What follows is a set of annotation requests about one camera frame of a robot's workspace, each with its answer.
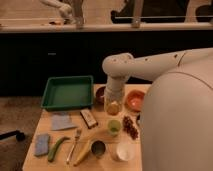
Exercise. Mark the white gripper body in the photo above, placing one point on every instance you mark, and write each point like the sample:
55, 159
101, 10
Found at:
114, 91

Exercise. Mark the yellow apple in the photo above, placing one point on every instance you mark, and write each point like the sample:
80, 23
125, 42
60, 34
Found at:
113, 108

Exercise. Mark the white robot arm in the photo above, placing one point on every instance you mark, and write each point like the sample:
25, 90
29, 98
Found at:
176, 129

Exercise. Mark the green plastic cup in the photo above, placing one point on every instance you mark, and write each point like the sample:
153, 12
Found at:
114, 127

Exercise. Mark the white paper cup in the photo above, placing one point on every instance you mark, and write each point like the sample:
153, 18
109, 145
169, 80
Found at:
124, 151

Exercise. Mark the dark red bowl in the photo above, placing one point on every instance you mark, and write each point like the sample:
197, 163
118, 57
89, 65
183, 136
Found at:
100, 94

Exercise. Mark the orange plastic bowl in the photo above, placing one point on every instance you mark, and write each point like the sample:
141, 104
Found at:
134, 100

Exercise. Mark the brown chocolate bar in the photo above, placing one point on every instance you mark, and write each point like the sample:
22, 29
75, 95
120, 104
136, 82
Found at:
88, 118

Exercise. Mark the red grapes bunch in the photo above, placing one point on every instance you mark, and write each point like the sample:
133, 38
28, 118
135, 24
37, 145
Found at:
129, 128

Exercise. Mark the green plastic tray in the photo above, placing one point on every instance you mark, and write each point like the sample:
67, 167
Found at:
68, 93

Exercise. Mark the silver fork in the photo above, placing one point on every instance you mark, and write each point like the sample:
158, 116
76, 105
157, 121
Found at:
77, 137

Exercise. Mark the yellow banana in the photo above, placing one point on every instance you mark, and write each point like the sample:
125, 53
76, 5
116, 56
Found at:
83, 153

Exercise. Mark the grey folded cloth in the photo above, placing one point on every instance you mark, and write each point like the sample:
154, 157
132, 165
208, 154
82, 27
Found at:
61, 121

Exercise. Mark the blue sponge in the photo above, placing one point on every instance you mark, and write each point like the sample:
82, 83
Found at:
42, 145

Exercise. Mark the green cucumber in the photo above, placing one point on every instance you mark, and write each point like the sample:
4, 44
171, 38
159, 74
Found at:
53, 150

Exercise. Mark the black chair leg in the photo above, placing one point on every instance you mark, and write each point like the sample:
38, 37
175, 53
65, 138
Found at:
20, 136

